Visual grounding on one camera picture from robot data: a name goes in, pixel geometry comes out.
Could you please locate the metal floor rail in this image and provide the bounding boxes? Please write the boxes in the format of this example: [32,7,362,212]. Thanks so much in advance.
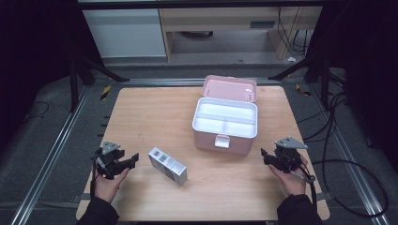
[124,77,274,87]
[9,84,92,225]
[308,83,392,225]

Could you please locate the white medicine box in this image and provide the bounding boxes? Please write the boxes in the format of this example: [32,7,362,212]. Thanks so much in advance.
[147,146,189,188]

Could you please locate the light wooden desk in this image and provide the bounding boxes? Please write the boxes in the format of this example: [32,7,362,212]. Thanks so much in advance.
[158,6,323,62]

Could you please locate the grey table bracket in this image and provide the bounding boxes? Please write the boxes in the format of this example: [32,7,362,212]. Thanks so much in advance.
[315,192,333,202]
[70,192,96,204]

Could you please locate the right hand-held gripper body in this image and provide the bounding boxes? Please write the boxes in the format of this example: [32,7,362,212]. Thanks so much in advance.
[271,136,309,173]

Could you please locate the thin black floor cable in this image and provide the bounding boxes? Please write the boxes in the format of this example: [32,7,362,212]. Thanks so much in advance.
[22,100,51,124]

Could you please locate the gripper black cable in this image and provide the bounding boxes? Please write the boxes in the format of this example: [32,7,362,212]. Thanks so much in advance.
[287,152,319,215]
[89,155,101,200]

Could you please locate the dark curtain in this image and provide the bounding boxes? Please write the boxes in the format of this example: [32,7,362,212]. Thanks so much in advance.
[0,0,106,154]
[304,0,398,174]

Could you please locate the black metal stand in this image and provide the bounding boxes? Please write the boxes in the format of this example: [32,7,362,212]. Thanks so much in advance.
[69,51,130,113]
[268,51,333,111]

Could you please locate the white cabinet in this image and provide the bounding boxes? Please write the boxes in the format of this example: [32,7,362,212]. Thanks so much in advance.
[82,7,167,59]

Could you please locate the person's right hand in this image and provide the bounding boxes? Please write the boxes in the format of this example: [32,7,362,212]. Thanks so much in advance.
[268,154,310,198]

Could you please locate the pink storage box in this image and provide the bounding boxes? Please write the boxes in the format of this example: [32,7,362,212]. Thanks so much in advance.
[191,74,259,157]

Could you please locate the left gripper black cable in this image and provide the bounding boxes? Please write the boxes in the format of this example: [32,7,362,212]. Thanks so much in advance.
[89,155,101,200]

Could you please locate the hanging black cables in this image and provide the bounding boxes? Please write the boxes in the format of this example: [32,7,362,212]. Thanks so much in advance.
[276,7,314,57]

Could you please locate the person's left hand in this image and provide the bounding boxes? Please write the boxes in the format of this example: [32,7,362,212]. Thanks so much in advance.
[93,168,131,204]

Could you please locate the yellow black tape strip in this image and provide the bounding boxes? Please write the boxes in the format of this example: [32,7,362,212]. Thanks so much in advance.
[295,83,313,98]
[99,84,113,101]

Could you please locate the white divided tray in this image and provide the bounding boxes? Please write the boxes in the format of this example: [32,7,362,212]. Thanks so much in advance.
[191,97,258,140]

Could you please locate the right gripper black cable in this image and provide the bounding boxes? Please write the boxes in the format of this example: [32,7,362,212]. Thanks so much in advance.
[287,152,319,215]

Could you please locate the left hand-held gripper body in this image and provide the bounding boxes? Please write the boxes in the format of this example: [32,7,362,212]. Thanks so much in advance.
[93,141,127,181]

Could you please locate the thick black floor cable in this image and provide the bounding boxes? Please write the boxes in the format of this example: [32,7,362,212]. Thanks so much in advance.
[296,91,390,218]

